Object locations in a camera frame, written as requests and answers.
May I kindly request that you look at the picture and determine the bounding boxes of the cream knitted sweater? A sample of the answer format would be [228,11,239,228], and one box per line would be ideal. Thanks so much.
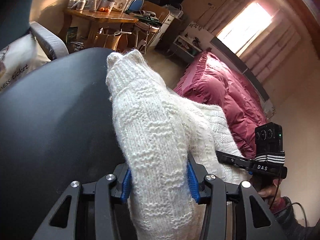
[106,50,248,239]

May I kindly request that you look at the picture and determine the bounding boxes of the person's dark sleeved right forearm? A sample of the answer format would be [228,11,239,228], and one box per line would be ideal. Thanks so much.
[271,197,319,239]

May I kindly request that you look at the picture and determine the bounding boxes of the person's right hand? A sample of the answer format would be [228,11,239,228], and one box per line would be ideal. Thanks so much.
[258,179,281,208]

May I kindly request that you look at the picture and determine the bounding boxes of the pink quilted bed cover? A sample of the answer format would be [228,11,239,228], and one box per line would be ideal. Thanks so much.
[174,52,267,159]

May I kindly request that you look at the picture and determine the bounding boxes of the white low shelf cabinet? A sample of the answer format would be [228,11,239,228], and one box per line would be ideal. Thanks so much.
[167,22,214,63]

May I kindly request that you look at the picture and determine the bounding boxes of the white deer print cushion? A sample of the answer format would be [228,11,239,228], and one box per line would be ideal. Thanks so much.
[0,33,50,92]

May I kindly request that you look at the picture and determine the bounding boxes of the wooden side table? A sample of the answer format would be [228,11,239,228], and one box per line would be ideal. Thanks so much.
[58,9,138,48]

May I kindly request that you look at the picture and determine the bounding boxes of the yellow teal grey armchair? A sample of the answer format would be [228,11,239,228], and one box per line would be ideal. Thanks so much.
[1,0,69,60]

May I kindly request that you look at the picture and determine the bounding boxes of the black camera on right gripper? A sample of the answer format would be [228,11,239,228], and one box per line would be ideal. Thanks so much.
[255,122,285,166]

